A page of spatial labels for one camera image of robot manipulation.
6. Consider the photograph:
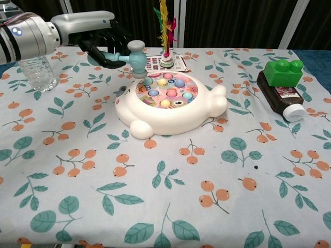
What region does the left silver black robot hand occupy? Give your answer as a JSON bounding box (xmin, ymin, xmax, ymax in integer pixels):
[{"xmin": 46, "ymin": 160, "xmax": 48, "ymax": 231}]
[{"xmin": 45, "ymin": 10, "xmax": 133, "ymax": 69}]

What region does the teal grey toy hammer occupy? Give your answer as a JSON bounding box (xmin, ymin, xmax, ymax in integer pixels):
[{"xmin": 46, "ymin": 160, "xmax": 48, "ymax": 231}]
[{"xmin": 102, "ymin": 40, "xmax": 148, "ymax": 80}]

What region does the white whack-a-mole game board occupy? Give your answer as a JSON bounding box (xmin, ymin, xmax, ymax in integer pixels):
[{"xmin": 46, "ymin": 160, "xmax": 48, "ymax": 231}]
[{"xmin": 114, "ymin": 71, "xmax": 228, "ymax": 140}]

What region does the colourful feather shuttlecock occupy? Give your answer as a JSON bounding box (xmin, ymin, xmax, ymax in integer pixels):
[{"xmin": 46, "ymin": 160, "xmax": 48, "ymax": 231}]
[{"xmin": 153, "ymin": 0, "xmax": 179, "ymax": 69}]

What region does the clear plastic water bottle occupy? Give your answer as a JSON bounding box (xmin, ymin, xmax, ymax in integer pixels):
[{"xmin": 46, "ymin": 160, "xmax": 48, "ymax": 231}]
[{"xmin": 18, "ymin": 53, "xmax": 58, "ymax": 93}]

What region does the white card with coloured squares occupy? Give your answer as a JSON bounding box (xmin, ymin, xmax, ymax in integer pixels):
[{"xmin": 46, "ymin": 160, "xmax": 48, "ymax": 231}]
[{"xmin": 144, "ymin": 54, "xmax": 192, "ymax": 72}]

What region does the floral patterned tablecloth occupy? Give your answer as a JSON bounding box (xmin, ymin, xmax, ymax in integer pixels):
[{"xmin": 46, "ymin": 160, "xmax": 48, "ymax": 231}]
[{"xmin": 0, "ymin": 45, "xmax": 331, "ymax": 248}]

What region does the green toy building block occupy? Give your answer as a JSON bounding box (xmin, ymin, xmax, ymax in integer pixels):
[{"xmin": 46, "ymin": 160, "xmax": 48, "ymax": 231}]
[{"xmin": 263, "ymin": 59, "xmax": 304, "ymax": 87}]

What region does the brown bottle with white cap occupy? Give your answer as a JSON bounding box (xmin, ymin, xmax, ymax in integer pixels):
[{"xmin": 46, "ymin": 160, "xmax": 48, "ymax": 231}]
[{"xmin": 256, "ymin": 70, "xmax": 307, "ymax": 122}]

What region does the blue table cover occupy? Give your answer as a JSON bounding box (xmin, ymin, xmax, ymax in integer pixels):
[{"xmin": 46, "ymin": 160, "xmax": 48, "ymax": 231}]
[{"xmin": 294, "ymin": 49, "xmax": 331, "ymax": 94}]

